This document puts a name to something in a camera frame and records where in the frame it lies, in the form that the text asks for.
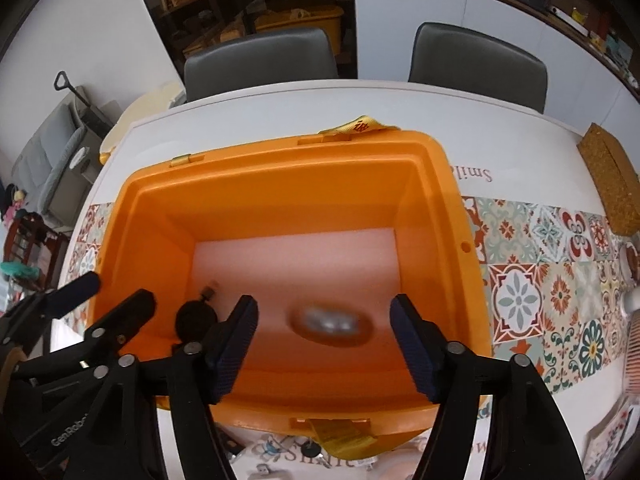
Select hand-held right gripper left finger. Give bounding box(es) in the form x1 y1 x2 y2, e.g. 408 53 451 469
95 294 260 480

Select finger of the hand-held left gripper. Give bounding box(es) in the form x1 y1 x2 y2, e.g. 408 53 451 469
0 271 102 333
82 288 157 366

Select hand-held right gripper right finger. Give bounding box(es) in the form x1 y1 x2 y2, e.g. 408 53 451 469
389 293 586 480

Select silver oval metal object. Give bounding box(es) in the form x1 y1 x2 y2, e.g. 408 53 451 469
287 301 374 347

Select orange plastic storage box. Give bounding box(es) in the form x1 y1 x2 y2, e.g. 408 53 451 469
92 129 493 453

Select black round knob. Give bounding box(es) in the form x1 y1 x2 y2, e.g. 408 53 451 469
175 282 222 344

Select teal plastic item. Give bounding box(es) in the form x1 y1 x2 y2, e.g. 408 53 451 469
0 261 41 281

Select small wooden rack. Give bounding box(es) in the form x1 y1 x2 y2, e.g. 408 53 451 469
0 210 69 292

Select tile patterned tablecloth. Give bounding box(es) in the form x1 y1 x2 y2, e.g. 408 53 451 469
65 80 640 480

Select printed floral placemat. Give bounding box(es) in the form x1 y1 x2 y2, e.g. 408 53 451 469
584 397 640 480

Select cork textured box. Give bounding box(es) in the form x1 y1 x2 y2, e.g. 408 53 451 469
577 122 640 237

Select grey padded chair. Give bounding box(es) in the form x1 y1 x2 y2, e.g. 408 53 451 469
408 22 548 113
183 27 341 103

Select dark wooden shelf unit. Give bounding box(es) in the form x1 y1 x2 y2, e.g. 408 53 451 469
129 0 357 82

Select yellow webbing strap with label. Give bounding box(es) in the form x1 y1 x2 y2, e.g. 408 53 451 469
306 417 379 461

